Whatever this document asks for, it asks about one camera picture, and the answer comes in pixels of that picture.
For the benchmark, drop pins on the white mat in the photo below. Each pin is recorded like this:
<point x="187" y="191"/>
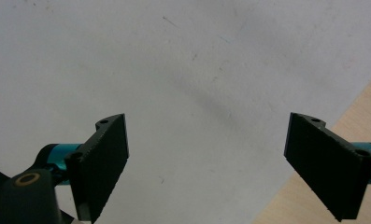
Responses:
<point x="174" y="77"/>

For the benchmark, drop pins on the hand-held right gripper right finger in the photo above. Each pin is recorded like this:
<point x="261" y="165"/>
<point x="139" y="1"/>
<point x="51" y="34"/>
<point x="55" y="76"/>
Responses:
<point x="326" y="165"/>

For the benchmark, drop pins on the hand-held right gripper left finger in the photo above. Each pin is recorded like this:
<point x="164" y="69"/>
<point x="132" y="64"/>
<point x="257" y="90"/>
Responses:
<point x="97" y="165"/>

